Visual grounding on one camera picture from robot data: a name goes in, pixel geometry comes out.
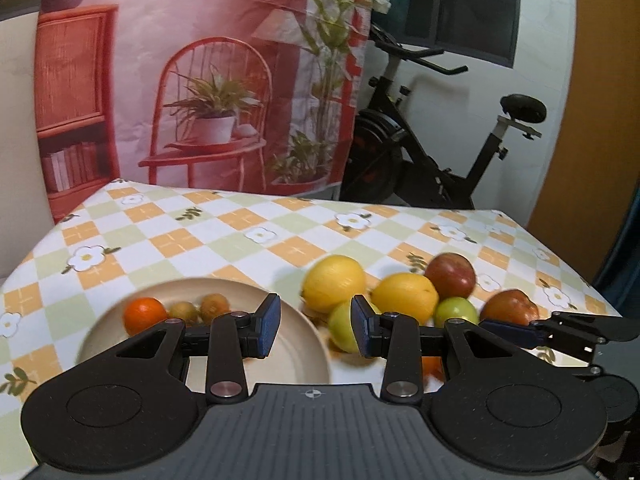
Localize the green apple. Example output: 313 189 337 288
327 300 361 354
434 297 480 328

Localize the red apple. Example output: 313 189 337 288
480 289 540 328
425 252 477 301

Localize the pink printed backdrop cloth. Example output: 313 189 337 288
35 0 376 223

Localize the checkered flower tablecloth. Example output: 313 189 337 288
0 177 623 480

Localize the yellow lemon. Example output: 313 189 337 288
372 272 440 324
304 255 368 313

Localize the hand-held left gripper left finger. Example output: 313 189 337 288
115 292 282 403

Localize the brown wooden door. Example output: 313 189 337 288
527 0 640 281

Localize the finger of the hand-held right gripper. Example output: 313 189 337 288
479 311 626 362

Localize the beige round plate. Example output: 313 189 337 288
75 276 333 388

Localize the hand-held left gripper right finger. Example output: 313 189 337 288
350 294 521 403

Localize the black exercise bike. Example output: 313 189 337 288
340 22 548 211

